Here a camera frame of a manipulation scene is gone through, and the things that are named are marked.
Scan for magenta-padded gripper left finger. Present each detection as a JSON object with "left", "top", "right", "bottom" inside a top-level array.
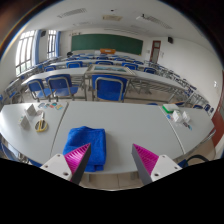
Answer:
[{"left": 39, "top": 143, "right": 92, "bottom": 185}]

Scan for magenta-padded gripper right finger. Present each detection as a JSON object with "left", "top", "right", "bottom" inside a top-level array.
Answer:
[{"left": 130, "top": 143, "right": 183, "bottom": 186}]

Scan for blue towel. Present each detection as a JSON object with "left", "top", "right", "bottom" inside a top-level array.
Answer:
[{"left": 62, "top": 125, "right": 108, "bottom": 173}]

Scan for blue metal-framed chair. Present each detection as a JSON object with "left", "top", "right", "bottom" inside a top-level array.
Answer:
[
  {"left": 177, "top": 154, "right": 210, "bottom": 169},
  {"left": 45, "top": 73, "right": 80, "bottom": 101},
  {"left": 27, "top": 158, "right": 43, "bottom": 167},
  {"left": 91, "top": 74, "right": 130, "bottom": 103},
  {"left": 27, "top": 78, "right": 52, "bottom": 102},
  {"left": 0, "top": 142, "right": 22, "bottom": 162}
]

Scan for white cardboard box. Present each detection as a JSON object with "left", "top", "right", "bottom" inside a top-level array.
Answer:
[
  {"left": 24, "top": 103, "right": 38, "bottom": 117},
  {"left": 18, "top": 114, "right": 32, "bottom": 131}
]

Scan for red-brown door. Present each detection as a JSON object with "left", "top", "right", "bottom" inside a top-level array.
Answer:
[{"left": 211, "top": 69, "right": 224, "bottom": 148}]

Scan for white classroom desk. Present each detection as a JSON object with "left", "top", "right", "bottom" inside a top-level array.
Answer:
[
  {"left": 84, "top": 64, "right": 138, "bottom": 80},
  {"left": 21, "top": 66, "right": 90, "bottom": 86}
]

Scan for rows of desks and chairs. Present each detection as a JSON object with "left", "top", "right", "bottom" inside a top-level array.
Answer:
[{"left": 0, "top": 51, "right": 215, "bottom": 112}]

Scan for brown door with window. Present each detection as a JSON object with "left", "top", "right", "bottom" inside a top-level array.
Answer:
[{"left": 149, "top": 40, "right": 162, "bottom": 65}]

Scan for orange lectern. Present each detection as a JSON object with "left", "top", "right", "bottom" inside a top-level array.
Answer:
[{"left": 99, "top": 48, "right": 117, "bottom": 55}]

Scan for blue curtain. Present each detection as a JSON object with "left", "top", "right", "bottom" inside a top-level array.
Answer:
[
  {"left": 34, "top": 29, "right": 43, "bottom": 66},
  {"left": 55, "top": 30, "right": 62, "bottom": 59}
]

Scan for narrow classroom window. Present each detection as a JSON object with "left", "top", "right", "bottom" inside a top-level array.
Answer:
[{"left": 46, "top": 29, "right": 58, "bottom": 61}]

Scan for large classroom window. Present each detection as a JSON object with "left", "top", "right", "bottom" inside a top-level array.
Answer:
[{"left": 14, "top": 30, "right": 36, "bottom": 77}]

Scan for green chalkboard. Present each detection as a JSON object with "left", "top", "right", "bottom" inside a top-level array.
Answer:
[{"left": 70, "top": 33, "right": 144, "bottom": 56}]

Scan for ceiling light panels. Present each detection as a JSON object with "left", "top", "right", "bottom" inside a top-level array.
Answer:
[{"left": 56, "top": 7, "right": 173, "bottom": 30}]

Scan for yellow-handled scissors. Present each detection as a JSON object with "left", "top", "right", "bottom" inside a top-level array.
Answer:
[{"left": 34, "top": 112, "right": 50, "bottom": 134}]

